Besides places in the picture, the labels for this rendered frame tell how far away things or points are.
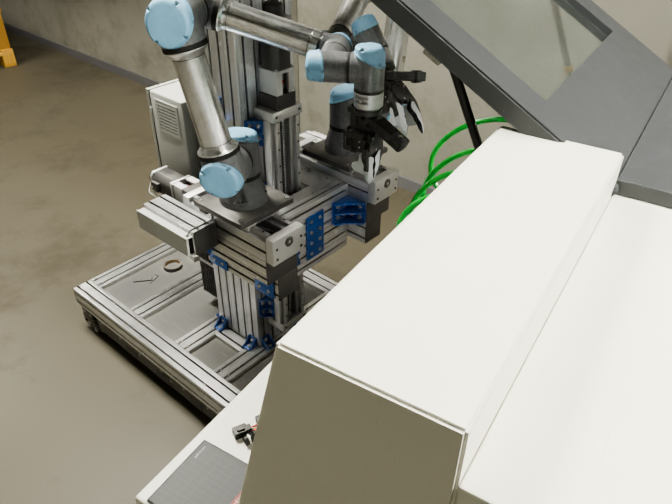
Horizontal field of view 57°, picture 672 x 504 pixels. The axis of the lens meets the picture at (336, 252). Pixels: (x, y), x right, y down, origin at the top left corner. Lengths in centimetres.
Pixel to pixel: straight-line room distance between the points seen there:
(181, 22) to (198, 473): 100
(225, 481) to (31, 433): 166
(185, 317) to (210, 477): 161
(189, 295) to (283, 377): 225
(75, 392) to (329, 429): 228
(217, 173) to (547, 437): 120
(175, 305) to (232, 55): 131
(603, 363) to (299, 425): 38
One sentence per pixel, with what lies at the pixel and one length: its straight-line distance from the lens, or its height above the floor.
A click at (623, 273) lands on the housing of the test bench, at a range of 100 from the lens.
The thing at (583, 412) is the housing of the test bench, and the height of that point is 147.
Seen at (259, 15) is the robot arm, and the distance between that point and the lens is 170.
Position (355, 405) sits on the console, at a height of 151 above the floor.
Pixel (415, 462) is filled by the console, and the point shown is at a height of 147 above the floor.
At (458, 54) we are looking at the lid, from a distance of 118.
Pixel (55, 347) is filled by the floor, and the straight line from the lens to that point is 317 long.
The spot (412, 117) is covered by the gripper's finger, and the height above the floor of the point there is 133.
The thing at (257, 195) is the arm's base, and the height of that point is 108.
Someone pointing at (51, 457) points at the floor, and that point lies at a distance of 272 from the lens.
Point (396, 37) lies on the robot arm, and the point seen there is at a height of 143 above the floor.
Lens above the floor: 201
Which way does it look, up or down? 35 degrees down
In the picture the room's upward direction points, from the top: 1 degrees clockwise
